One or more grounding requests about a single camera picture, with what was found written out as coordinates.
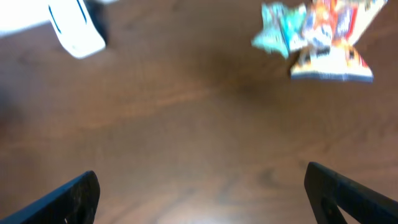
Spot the white barcode scanner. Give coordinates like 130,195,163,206
47,0,108,59

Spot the teal snack packet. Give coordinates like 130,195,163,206
251,2,289,58

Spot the colourful snack chip bag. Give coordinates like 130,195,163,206
290,0,387,82

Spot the orange small snack box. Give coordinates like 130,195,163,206
302,1,338,48

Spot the light teal small box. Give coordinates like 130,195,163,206
280,4,308,52

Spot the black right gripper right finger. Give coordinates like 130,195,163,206
304,162,397,224

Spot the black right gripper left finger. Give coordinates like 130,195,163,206
1,170,100,224

